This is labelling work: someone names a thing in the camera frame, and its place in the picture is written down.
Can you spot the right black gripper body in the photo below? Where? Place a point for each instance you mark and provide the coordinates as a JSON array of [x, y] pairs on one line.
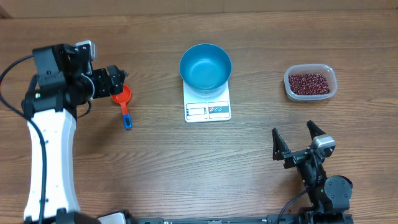
[[298, 156]]

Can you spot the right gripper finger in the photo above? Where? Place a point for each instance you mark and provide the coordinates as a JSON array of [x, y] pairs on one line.
[[280, 148], [314, 129]]

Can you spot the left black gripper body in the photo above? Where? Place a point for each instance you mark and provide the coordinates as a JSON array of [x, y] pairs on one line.
[[102, 87]]

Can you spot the orange measuring scoop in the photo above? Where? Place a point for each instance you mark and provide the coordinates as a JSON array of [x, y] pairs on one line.
[[123, 99]]

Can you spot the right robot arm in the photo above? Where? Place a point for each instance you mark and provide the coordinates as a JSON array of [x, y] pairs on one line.
[[329, 196]]

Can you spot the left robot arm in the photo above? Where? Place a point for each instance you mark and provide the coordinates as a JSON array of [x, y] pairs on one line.
[[65, 79]]

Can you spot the white kitchen scale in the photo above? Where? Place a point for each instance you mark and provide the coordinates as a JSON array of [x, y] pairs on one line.
[[201, 107]]

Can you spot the blue bowl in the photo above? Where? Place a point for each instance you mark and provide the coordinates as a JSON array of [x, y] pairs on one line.
[[205, 67]]

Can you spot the red beans in container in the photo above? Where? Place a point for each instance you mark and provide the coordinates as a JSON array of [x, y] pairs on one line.
[[309, 84]]

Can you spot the clear plastic container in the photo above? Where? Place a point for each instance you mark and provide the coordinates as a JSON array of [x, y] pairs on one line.
[[323, 69]]

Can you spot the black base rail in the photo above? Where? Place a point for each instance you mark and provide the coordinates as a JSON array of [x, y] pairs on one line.
[[125, 217]]

